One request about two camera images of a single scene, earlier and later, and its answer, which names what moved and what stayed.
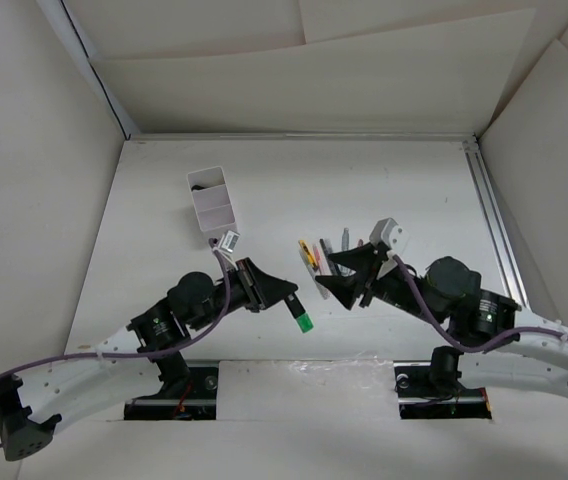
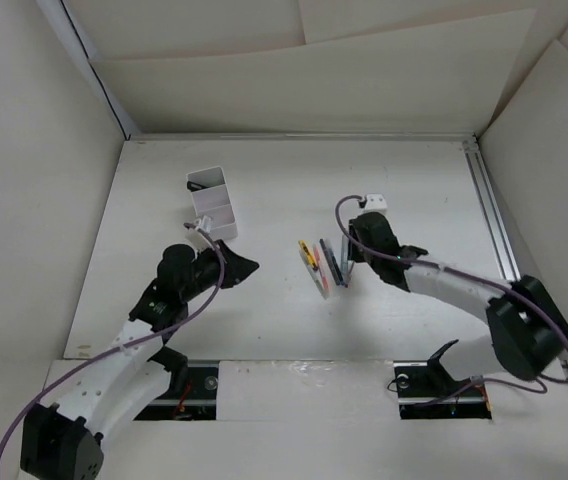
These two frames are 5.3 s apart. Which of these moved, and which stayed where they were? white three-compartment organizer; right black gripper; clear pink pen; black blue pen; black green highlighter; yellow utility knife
Moved: black green highlighter; right black gripper
Stayed: yellow utility knife; clear pink pen; black blue pen; white three-compartment organizer
